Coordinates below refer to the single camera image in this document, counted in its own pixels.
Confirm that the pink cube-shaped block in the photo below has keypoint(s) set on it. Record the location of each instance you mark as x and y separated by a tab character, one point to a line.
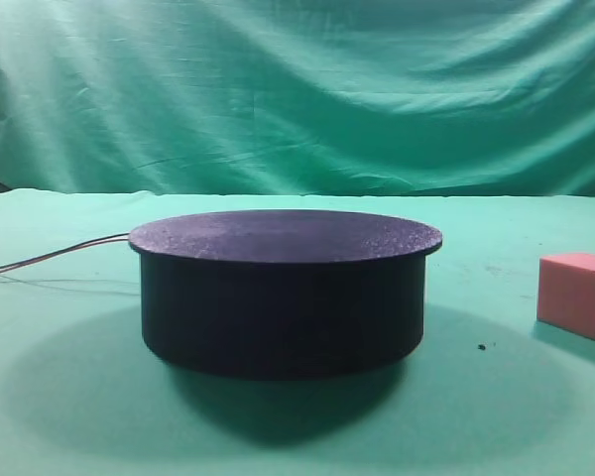
566	292

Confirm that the black round turntable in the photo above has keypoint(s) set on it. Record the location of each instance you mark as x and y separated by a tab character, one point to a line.
283	294

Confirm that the green backdrop cloth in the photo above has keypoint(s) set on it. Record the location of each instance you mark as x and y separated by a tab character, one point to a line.
299	97

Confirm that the green table cloth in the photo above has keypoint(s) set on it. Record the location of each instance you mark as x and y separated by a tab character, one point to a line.
81	395

